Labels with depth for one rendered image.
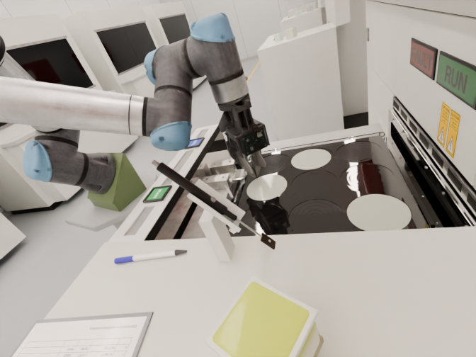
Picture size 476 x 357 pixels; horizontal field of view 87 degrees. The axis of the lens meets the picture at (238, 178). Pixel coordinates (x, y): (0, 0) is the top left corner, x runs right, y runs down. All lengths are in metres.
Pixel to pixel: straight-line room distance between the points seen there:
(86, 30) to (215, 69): 4.61
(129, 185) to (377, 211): 0.79
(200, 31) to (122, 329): 0.48
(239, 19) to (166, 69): 8.07
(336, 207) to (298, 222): 0.08
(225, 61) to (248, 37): 8.07
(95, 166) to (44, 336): 0.59
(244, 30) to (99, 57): 4.75
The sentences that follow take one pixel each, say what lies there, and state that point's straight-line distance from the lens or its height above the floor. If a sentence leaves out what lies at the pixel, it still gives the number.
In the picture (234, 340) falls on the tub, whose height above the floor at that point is 1.03.
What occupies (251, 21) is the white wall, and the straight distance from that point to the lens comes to 8.52.
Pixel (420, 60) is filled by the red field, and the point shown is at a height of 1.09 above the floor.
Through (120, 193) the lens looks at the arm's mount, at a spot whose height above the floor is 0.87.
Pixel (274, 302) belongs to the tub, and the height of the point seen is 1.03.
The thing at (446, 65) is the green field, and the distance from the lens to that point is 0.50.
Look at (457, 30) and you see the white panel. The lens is 0.48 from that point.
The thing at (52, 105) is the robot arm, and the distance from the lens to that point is 0.52.
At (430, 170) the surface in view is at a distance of 0.56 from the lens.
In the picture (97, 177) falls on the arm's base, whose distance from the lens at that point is 0.97.
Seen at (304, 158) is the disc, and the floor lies 0.90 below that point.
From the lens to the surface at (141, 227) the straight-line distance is 0.57.
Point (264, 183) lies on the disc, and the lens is 0.63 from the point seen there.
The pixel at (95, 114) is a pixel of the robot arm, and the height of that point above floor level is 1.19.
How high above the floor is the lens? 1.26
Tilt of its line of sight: 32 degrees down
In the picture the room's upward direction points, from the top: 20 degrees counter-clockwise
